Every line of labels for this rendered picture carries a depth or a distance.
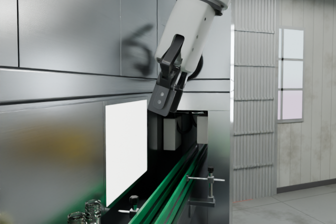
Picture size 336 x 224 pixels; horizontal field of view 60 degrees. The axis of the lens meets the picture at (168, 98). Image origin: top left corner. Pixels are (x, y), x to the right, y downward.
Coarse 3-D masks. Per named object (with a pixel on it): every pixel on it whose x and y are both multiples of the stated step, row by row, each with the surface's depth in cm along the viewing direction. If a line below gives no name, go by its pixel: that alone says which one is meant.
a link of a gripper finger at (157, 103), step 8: (160, 72) 40; (160, 80) 41; (168, 80) 40; (160, 88) 42; (168, 88) 41; (152, 96) 43; (160, 96) 42; (168, 96) 42; (152, 104) 43; (160, 104) 42; (168, 104) 42; (160, 112) 43
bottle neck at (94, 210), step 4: (88, 200) 56; (92, 200) 57; (96, 200) 57; (88, 204) 55; (92, 204) 55; (96, 204) 55; (88, 208) 55; (92, 208) 54; (96, 208) 55; (100, 208) 56; (88, 212) 54; (92, 212) 54; (96, 212) 55; (88, 216) 55; (92, 216) 55; (96, 216) 55; (88, 220) 55; (92, 220) 55; (96, 220) 55
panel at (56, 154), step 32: (0, 128) 49; (32, 128) 57; (64, 128) 67; (96, 128) 82; (0, 160) 49; (32, 160) 57; (64, 160) 67; (96, 160) 82; (0, 192) 49; (32, 192) 57; (64, 192) 67; (96, 192) 82
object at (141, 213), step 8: (192, 144) 198; (192, 152) 197; (184, 160) 166; (176, 168) 145; (184, 168) 166; (168, 176) 129; (176, 176) 146; (160, 184) 118; (168, 184) 130; (160, 192) 116; (168, 192) 129; (152, 200) 105; (160, 200) 116; (144, 208) 96; (152, 208) 106; (136, 216) 89; (144, 216) 97; (152, 216) 105
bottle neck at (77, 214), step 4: (72, 212) 51; (76, 212) 51; (80, 212) 51; (68, 216) 50; (72, 216) 51; (76, 216) 51; (80, 216) 50; (84, 216) 50; (68, 220) 49; (72, 220) 49; (76, 220) 49; (80, 220) 49; (84, 220) 50
